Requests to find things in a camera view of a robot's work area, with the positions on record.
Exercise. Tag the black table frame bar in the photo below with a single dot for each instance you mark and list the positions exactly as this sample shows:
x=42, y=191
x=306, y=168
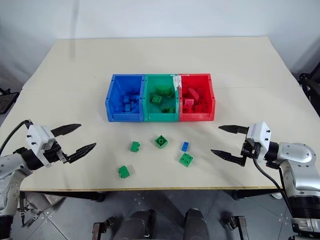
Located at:
x=82, y=196
x=257, y=193

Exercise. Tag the blue plastic bin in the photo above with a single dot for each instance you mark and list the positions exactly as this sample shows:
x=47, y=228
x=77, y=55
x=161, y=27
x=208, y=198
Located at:
x=113, y=110

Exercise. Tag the dark green toy brick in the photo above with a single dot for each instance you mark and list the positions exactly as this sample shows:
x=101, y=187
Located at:
x=168, y=109
x=171, y=93
x=163, y=89

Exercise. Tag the bright green toy brick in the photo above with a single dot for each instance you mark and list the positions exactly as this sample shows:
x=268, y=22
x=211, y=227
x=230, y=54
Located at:
x=156, y=99

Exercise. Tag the white tape strip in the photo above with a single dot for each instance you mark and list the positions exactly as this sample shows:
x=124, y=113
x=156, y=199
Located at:
x=177, y=81

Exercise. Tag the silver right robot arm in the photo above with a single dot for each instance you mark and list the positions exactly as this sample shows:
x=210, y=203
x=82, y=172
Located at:
x=297, y=165

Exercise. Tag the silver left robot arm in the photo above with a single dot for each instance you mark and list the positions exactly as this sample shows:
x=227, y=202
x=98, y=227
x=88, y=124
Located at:
x=10, y=165

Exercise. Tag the green plastic bin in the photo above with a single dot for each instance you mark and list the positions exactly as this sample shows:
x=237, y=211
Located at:
x=147, y=110

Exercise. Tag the pink-red toy brick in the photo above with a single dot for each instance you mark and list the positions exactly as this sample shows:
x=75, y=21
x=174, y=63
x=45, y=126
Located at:
x=188, y=102

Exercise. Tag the dark rounded shape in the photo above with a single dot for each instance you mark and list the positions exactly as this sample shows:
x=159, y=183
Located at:
x=196, y=225
x=136, y=225

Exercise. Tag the red plastic bin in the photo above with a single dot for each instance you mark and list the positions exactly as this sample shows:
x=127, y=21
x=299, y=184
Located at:
x=211, y=110

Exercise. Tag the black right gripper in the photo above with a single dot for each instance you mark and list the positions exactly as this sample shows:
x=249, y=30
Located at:
x=250, y=150

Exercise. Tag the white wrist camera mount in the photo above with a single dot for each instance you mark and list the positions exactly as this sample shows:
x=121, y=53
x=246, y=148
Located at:
x=37, y=140
x=261, y=137

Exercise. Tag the small blue toy brick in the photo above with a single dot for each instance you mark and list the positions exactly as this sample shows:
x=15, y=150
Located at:
x=184, y=146

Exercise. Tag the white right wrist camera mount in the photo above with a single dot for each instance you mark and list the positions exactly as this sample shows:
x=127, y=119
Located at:
x=261, y=137

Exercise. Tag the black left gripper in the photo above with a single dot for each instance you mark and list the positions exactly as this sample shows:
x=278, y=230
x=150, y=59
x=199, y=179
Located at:
x=53, y=152

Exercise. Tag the brown black stand frame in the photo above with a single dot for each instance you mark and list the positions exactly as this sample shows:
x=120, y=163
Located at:
x=102, y=228
x=237, y=226

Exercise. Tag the red toy brick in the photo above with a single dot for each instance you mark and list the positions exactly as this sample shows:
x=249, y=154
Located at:
x=200, y=108
x=194, y=93

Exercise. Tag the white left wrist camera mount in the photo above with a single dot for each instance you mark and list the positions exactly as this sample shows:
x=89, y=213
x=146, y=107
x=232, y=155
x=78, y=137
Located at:
x=37, y=140

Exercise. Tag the green four-stud toy brick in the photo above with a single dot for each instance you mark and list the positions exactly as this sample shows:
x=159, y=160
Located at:
x=186, y=159

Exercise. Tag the white table foot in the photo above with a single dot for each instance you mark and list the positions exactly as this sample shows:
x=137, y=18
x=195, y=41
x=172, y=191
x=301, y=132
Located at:
x=276, y=195

